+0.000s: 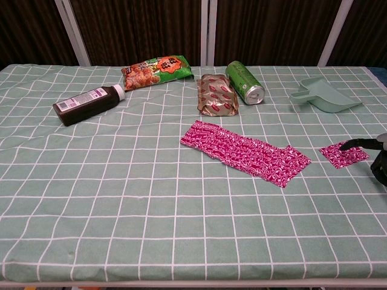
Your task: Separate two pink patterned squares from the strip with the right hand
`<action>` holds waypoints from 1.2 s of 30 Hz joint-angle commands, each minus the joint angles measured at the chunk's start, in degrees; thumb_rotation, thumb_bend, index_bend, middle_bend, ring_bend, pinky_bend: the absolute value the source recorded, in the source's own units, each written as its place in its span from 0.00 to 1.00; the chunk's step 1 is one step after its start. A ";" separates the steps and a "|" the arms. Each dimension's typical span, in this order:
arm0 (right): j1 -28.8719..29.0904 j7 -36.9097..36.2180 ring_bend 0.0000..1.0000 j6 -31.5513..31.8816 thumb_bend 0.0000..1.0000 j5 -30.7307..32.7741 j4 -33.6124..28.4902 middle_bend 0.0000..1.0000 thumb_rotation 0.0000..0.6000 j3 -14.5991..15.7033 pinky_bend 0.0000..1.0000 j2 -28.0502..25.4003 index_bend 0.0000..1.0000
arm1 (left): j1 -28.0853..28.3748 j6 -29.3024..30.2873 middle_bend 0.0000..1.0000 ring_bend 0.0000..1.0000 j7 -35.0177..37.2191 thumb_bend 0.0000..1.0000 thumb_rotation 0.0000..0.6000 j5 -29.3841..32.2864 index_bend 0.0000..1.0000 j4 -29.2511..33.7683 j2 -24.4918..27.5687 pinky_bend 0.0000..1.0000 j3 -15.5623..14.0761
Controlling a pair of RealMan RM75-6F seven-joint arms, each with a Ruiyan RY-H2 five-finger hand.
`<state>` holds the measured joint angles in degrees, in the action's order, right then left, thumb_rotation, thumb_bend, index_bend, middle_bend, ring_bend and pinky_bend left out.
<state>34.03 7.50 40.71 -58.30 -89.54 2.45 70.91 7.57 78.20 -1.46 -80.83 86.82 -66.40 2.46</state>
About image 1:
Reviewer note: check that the gold foil snack packet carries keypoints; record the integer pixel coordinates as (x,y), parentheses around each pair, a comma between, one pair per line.
(216,96)

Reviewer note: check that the blue table pad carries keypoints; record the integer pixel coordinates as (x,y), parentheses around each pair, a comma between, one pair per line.
(381,72)

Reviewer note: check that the green white checkered tablecloth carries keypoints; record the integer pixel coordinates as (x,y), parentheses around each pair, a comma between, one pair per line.
(121,211)

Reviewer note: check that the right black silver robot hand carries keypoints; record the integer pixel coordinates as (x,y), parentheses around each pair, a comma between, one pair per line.
(380,160)

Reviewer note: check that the green drink can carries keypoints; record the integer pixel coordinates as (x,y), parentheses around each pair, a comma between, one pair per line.
(242,79)

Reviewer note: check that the orange green snack bag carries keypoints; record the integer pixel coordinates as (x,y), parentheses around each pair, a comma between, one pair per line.
(151,75)

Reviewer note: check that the white partition frame post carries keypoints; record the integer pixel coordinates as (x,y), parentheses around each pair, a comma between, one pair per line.
(74,33)
(208,33)
(334,36)

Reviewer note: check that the dark ribbed partition panel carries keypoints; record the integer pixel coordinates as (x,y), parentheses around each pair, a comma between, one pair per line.
(27,30)
(366,33)
(136,27)
(272,27)

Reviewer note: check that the dark brown bottle white cap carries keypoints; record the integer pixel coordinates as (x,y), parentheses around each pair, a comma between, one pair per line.
(84,104)

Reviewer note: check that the mint green plastic dustpan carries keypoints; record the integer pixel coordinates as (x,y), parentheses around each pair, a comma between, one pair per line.
(328,97)

